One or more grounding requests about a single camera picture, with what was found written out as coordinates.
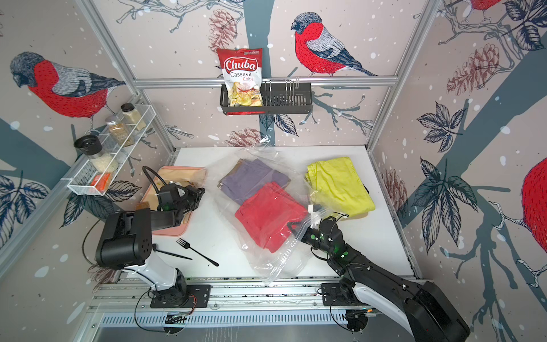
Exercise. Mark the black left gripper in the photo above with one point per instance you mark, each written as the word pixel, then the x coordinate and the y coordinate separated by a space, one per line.
pixel 193 192

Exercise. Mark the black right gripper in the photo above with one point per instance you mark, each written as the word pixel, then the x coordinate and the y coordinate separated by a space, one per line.
pixel 303 232

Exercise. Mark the red garment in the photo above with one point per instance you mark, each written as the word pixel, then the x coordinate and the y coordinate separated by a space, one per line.
pixel 266 214

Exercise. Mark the clear plastic vacuum bag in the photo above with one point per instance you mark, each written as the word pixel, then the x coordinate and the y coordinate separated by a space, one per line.
pixel 292 256

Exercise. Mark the neon yellow garment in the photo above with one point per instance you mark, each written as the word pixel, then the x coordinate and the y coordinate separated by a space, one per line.
pixel 336 184

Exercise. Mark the beige knitted garment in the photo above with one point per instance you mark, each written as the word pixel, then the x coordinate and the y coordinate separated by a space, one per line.
pixel 360 216

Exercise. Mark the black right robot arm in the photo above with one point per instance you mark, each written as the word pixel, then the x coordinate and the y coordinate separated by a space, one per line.
pixel 423 310

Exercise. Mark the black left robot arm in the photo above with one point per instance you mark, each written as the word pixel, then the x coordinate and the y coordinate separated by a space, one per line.
pixel 126 242

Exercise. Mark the red Chuba cassava chips bag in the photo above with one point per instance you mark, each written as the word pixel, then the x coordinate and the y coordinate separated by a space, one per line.
pixel 242 74

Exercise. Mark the pink tray with beige mat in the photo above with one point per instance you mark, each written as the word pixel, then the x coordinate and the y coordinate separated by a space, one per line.
pixel 183 176

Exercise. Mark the black plastic fork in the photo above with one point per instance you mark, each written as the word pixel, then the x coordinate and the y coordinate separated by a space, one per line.
pixel 186 245

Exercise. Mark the small red packet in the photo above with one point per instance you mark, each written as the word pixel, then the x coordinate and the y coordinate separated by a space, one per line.
pixel 101 182

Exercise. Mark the brown folded garment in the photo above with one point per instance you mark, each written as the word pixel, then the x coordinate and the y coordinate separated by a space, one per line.
pixel 234 170

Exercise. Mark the purple grey folded garment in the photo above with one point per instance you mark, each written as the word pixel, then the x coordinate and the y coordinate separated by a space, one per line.
pixel 250 179

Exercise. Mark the brown spice jar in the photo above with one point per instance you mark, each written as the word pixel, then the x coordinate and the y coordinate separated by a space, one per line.
pixel 118 131

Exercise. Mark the clear acrylic spice shelf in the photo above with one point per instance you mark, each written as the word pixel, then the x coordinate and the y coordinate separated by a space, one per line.
pixel 79 183

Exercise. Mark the yellow spice jar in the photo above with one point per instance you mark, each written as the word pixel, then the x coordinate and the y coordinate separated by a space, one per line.
pixel 133 116

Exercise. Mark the black lid spice jar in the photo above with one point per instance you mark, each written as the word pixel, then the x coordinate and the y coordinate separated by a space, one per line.
pixel 91 146

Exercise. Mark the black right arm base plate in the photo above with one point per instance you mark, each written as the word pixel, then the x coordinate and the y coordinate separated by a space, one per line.
pixel 336 294

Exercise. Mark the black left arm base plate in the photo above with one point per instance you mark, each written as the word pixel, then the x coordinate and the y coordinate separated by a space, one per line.
pixel 191 297

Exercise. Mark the black wire wall basket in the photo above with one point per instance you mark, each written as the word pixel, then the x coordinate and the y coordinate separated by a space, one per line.
pixel 287 98

